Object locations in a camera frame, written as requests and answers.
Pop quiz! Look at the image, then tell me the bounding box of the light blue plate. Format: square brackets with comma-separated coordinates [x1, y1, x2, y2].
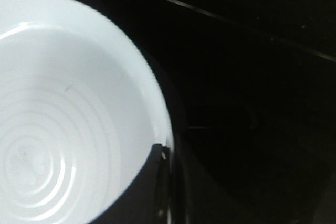
[1, 0, 173, 223]

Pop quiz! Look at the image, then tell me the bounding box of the black glass gas hob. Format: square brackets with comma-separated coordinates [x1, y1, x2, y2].
[78, 0, 336, 224]

